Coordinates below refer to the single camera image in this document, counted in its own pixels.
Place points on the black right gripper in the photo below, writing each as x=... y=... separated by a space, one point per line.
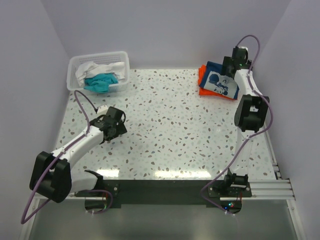
x=226 y=62

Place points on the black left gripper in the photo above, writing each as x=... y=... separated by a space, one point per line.
x=120 y=130

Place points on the navy blue t shirt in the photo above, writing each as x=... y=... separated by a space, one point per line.
x=213 y=81

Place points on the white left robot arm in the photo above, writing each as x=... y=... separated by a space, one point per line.
x=52 y=175

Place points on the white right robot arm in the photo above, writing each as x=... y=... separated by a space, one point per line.
x=249 y=116

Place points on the teal crumpled t shirt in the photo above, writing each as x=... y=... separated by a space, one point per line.
x=100 y=83

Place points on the orange folded t shirt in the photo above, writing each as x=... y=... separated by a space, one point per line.
x=203 y=92

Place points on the white crumpled t shirt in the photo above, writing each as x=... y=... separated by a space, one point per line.
x=90 y=69

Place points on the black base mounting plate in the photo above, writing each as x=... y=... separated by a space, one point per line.
x=117 y=193

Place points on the white plastic basket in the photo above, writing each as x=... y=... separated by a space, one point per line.
x=100 y=59

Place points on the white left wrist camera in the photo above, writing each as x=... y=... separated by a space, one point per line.
x=102 y=110

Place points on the aluminium frame rail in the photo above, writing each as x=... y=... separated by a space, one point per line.
x=280 y=189

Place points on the right side aluminium rail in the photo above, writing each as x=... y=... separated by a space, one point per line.
x=262 y=161

